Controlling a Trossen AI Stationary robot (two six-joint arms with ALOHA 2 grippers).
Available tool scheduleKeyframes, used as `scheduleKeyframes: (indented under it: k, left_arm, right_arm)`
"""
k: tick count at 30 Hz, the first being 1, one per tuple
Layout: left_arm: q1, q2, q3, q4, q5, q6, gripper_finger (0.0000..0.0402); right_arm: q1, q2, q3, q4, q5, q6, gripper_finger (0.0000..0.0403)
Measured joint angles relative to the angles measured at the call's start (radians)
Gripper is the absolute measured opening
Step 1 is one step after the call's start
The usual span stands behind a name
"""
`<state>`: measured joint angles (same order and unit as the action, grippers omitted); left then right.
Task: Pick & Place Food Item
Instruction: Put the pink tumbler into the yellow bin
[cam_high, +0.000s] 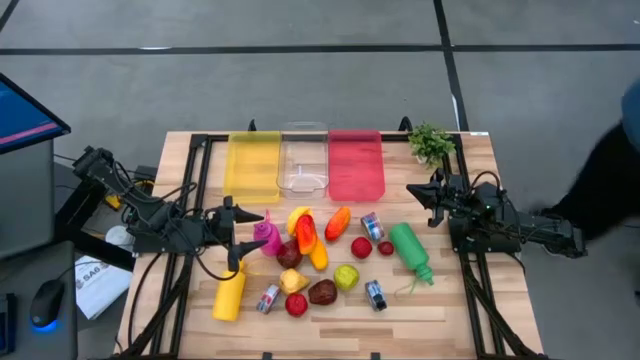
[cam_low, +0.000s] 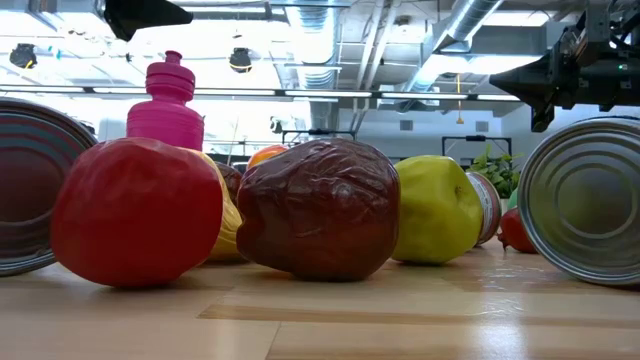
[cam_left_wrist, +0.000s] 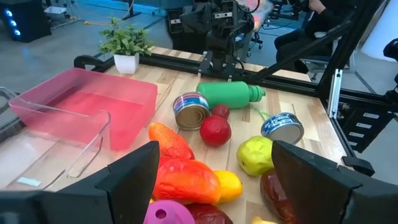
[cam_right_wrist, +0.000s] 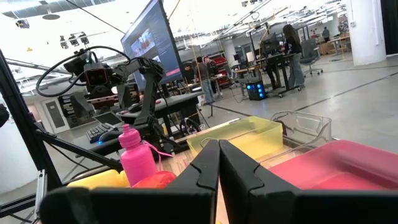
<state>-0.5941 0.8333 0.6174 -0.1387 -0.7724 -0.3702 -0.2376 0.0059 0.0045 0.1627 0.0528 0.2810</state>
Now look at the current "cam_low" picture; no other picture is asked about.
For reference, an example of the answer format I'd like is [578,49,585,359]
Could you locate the dark red toy apple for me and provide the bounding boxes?
[235,137,402,283]

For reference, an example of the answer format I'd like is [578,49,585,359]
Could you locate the yellow and red toy mango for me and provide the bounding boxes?
[246,144,290,170]

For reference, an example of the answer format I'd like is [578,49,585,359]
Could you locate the green toy apple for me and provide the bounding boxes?
[390,154,485,266]

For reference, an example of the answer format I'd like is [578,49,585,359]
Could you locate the black hanging ceiling fixture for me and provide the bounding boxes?
[228,47,254,75]
[8,42,39,70]

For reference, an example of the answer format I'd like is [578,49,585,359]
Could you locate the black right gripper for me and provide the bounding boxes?
[489,29,609,134]

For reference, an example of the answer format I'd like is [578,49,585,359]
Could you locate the small red toy fruit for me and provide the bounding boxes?
[497,207,539,255]

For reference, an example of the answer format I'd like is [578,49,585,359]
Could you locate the pink plastic squeeze bottle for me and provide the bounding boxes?
[125,49,206,153]

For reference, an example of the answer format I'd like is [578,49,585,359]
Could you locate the corrugated silver ceiling duct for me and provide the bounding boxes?
[284,0,346,131]

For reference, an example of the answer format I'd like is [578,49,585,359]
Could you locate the maroon oval toy fruit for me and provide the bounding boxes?
[214,160,245,209]

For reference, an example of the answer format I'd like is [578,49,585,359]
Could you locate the yellow hanging cord pendant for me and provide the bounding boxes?
[454,74,465,125]

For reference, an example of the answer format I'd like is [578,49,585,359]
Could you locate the yellow toy pear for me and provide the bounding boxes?
[192,149,245,263]

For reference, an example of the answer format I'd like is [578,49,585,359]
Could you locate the green plant in white pot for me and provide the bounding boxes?
[467,144,525,200]

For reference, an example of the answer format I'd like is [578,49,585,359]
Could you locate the overhead beam with light strips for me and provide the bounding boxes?
[0,83,521,104]

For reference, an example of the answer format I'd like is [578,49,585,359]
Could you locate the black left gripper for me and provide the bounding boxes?
[102,0,194,43]

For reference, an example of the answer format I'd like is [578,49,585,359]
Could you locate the tin can with colourful label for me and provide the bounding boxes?
[0,96,100,278]
[465,171,503,247]
[517,116,640,287]

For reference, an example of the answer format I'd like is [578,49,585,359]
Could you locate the large silver ceiling duct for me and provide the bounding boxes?
[399,0,506,94]

